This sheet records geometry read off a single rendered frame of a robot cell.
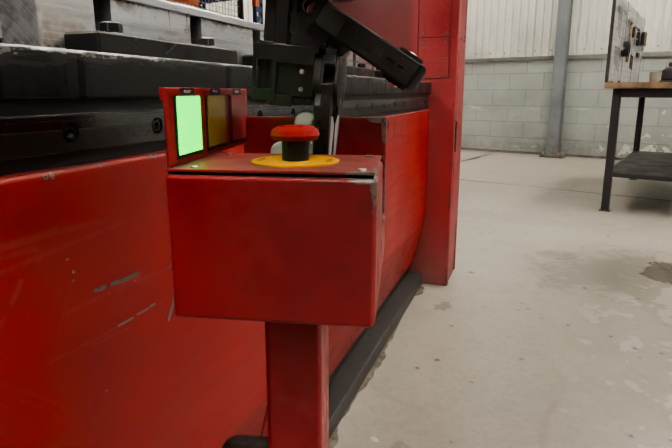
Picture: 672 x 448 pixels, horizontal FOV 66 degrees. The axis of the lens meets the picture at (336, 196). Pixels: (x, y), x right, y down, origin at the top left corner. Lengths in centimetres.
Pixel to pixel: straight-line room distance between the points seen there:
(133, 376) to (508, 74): 724
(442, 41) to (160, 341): 178
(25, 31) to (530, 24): 719
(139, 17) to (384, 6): 158
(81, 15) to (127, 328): 38
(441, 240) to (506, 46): 562
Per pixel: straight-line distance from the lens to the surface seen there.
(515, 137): 763
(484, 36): 781
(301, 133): 41
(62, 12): 72
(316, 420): 54
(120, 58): 60
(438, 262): 231
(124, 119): 60
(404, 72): 49
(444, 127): 220
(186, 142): 43
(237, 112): 55
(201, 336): 76
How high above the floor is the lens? 84
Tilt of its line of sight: 11 degrees down
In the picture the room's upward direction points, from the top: straight up
